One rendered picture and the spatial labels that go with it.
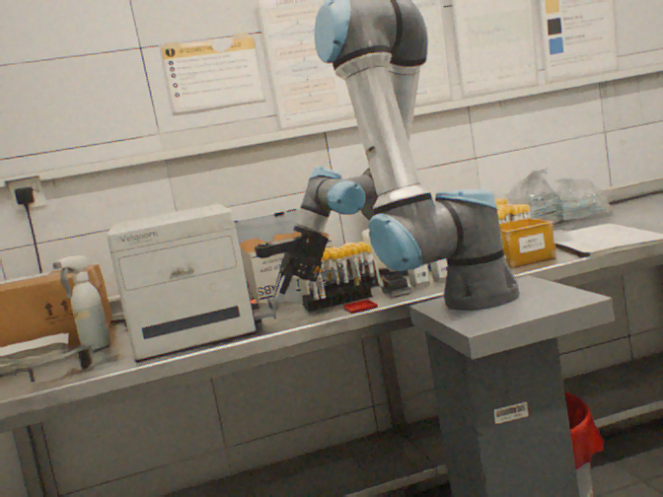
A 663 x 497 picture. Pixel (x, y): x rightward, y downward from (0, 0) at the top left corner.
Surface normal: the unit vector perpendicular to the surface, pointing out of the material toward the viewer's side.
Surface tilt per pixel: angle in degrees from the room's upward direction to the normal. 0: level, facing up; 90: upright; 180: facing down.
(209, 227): 90
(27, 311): 89
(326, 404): 90
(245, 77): 91
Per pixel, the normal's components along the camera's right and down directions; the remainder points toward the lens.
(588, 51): 0.32, 0.14
